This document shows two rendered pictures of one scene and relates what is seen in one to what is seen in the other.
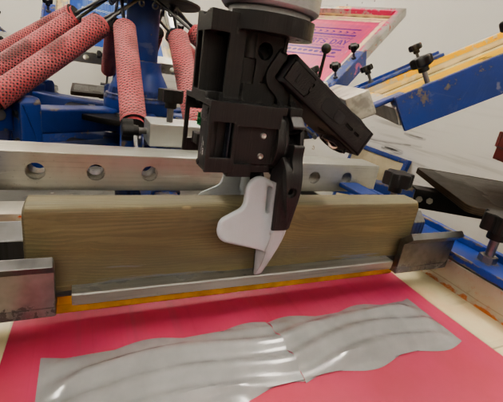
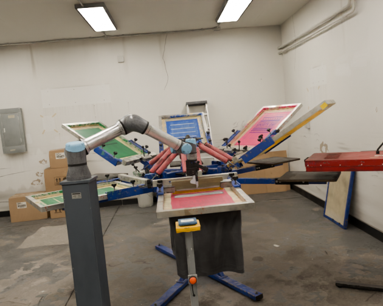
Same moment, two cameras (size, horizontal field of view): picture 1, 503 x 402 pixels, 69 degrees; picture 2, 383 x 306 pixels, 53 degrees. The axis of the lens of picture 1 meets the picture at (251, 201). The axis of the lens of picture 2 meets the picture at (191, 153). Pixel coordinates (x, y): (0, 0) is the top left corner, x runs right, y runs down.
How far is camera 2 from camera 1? 2.54 m
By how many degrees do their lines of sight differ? 27
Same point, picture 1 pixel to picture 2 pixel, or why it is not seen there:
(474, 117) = (370, 138)
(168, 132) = not seen: hidden behind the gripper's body
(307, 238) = (203, 183)
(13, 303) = (171, 190)
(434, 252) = (227, 184)
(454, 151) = not seen: hidden behind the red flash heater
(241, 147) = (191, 172)
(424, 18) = (342, 89)
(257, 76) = (191, 165)
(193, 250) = (188, 185)
